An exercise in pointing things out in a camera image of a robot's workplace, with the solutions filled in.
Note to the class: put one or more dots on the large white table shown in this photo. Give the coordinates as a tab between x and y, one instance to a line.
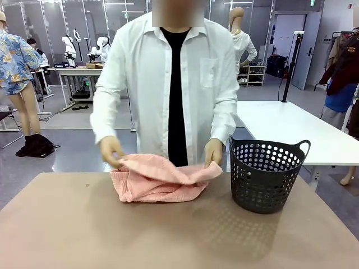
283	131

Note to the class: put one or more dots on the person's right hand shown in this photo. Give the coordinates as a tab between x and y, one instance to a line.
110	151

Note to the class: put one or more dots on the white robot with grey joints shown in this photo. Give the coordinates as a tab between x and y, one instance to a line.
101	49

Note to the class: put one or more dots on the black clothes pile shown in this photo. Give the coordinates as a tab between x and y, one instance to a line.
35	147

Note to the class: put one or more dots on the person's right forearm white sleeve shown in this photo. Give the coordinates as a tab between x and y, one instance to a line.
105	117

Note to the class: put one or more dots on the black tripod pole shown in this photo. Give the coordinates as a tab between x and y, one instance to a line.
291	64

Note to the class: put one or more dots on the white lab table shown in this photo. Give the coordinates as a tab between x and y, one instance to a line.
78	71

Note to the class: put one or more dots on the black folding chair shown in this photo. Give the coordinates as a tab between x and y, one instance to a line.
8	115

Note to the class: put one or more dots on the mannequin in white blouse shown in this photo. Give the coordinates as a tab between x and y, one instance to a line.
242	42

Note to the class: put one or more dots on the person's left hand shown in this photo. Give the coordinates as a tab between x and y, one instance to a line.
213	150

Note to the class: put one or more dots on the beige coat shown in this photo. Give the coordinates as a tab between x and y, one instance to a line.
335	53

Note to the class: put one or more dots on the dark brown jacket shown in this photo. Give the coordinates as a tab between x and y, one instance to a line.
347	64

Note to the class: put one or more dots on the grey door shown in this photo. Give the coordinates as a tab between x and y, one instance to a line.
307	50

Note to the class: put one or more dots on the person's left forearm white sleeve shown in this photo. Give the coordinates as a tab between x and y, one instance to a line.
224	123

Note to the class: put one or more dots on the black luggage bag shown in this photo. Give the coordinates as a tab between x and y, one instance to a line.
276	65

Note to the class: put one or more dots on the dark grey perforated basket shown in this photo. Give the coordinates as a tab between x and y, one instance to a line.
252	196

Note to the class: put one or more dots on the mannequin foot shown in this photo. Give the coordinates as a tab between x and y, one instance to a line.
347	178

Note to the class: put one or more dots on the blue garment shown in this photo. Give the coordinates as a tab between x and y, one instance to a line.
340	98

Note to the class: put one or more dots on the black case with white lettering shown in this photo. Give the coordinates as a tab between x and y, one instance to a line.
61	65

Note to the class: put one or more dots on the pink terry towel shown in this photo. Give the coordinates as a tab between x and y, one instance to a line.
157	182

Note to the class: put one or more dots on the seated person in dark top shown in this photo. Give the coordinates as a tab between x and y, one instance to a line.
36	51

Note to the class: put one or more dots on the blue floral shirt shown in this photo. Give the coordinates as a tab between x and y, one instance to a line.
14	64

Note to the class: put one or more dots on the low shoe shelf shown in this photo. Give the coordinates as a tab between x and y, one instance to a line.
252	75

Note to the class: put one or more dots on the black device under table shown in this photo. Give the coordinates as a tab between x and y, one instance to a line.
80	96

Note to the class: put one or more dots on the cardboard box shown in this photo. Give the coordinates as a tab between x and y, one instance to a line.
94	65

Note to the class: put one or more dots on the person in white shirt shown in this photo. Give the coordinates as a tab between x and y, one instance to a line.
179	84

